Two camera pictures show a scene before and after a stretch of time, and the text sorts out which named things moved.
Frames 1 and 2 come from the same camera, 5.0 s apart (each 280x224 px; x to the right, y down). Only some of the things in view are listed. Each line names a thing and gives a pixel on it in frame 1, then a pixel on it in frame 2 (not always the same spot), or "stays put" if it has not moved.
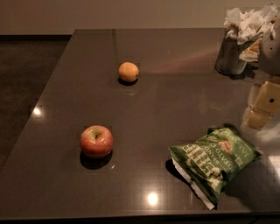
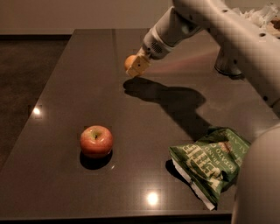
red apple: (96, 142) stays put
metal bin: (227, 60) stays put
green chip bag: (202, 166) stays put
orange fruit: (129, 72) → (129, 60)
